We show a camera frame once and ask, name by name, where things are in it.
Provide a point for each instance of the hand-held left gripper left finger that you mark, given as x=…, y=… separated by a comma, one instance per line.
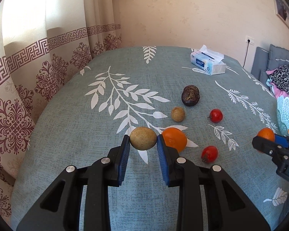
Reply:
x=125, y=158

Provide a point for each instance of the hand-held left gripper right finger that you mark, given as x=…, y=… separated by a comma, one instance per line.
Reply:
x=162, y=161

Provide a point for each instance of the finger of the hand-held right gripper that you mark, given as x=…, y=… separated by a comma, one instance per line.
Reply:
x=281, y=140
x=263, y=146

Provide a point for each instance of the pale teal lace basket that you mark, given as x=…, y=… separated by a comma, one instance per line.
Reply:
x=287, y=115

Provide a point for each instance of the large tan round fruit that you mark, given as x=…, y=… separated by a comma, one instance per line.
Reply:
x=143, y=138

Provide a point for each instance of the large dark brown fruit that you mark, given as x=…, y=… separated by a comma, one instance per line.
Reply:
x=190, y=99

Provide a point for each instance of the large orange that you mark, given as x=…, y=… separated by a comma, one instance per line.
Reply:
x=175, y=139

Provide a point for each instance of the small red fruit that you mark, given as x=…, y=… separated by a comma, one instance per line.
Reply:
x=216, y=115
x=209, y=154

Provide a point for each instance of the small tan round fruit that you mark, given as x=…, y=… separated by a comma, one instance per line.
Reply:
x=178, y=114

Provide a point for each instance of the leopard print cloth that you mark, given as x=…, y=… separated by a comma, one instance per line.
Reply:
x=286, y=77

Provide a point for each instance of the grey pillows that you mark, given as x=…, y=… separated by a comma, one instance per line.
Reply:
x=262, y=60

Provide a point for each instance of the blue and white tissue pack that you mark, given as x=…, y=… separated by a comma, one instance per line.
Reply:
x=208, y=63

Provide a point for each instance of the cream curtain with maroon pattern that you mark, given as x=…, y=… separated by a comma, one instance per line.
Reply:
x=50, y=60

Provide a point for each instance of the white wall socket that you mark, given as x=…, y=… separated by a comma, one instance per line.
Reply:
x=250, y=40

